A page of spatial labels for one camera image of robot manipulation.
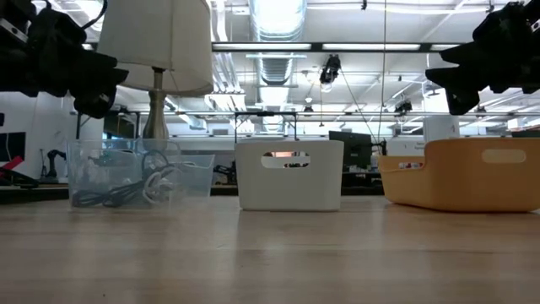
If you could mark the black hanging device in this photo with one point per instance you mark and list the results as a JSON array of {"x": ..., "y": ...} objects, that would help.
[{"x": 331, "y": 69}]

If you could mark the white shade table lamp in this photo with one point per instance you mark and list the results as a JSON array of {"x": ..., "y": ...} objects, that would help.
[{"x": 156, "y": 38}]

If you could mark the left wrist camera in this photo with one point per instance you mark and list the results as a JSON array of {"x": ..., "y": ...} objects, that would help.
[{"x": 12, "y": 29}]

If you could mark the silver ceiling air duct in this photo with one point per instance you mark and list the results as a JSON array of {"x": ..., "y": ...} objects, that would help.
[{"x": 276, "y": 25}]

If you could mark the black background rack frame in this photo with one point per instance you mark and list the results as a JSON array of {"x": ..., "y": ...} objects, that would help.
[{"x": 266, "y": 114}]

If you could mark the black computer monitor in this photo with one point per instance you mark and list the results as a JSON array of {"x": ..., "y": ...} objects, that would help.
[{"x": 350, "y": 148}]

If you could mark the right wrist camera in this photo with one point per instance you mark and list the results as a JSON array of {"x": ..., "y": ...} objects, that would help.
[{"x": 536, "y": 24}]

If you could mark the black background robot arm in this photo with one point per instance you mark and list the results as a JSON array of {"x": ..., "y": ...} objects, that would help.
[{"x": 52, "y": 162}]

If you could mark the black aluminium table frame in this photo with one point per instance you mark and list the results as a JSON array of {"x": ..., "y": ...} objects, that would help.
[{"x": 223, "y": 191}]

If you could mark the clear plastic bin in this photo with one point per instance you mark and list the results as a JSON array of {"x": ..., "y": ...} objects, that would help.
[{"x": 194, "y": 177}]

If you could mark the white plastic bin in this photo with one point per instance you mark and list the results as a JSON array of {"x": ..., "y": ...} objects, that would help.
[{"x": 291, "y": 190}]

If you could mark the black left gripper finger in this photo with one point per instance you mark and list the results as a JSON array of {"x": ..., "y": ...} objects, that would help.
[
  {"x": 99, "y": 74},
  {"x": 95, "y": 105}
]

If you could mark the long ceiling light strip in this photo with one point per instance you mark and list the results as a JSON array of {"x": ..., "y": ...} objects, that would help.
[{"x": 337, "y": 46}]

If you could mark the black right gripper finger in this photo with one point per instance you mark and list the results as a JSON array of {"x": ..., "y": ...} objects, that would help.
[
  {"x": 460, "y": 80},
  {"x": 466, "y": 52}
]

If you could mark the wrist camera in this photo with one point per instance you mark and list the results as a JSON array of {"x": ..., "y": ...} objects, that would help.
[
  {"x": 12, "y": 29},
  {"x": 536, "y": 24}
]

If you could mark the orange plastic bin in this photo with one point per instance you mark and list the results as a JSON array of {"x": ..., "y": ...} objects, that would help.
[{"x": 464, "y": 186}]

